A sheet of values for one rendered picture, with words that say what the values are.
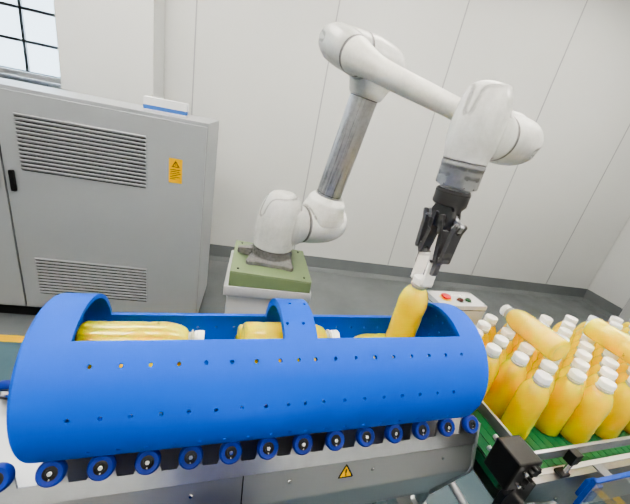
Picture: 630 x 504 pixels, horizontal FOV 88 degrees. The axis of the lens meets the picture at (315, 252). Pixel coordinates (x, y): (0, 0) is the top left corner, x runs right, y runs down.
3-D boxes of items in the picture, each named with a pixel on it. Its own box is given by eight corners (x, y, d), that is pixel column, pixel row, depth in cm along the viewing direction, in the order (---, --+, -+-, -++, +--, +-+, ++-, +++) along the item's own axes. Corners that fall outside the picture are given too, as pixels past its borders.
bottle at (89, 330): (89, 349, 62) (193, 347, 68) (74, 370, 56) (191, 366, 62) (89, 314, 61) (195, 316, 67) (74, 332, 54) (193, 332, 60)
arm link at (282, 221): (245, 237, 130) (254, 183, 122) (284, 237, 141) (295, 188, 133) (263, 255, 118) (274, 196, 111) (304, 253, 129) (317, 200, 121)
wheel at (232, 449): (219, 438, 66) (220, 441, 64) (242, 436, 68) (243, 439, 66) (218, 463, 65) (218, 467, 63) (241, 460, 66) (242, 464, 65)
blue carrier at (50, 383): (85, 370, 77) (73, 265, 66) (403, 359, 104) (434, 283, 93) (21, 504, 53) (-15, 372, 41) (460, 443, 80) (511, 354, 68)
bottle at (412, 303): (407, 356, 84) (433, 294, 77) (381, 345, 86) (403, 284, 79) (410, 342, 90) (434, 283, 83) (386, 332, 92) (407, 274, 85)
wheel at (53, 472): (40, 457, 57) (35, 461, 55) (71, 453, 58) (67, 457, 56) (35, 486, 56) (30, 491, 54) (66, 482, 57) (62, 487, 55)
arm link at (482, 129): (473, 165, 62) (507, 170, 70) (507, 75, 56) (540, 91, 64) (428, 153, 70) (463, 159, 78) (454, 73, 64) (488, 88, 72)
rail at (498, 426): (427, 348, 113) (429, 341, 112) (429, 348, 113) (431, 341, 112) (519, 460, 78) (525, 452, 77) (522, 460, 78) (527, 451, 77)
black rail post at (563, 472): (552, 470, 83) (568, 448, 80) (561, 468, 84) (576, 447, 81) (560, 478, 82) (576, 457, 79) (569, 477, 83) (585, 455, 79)
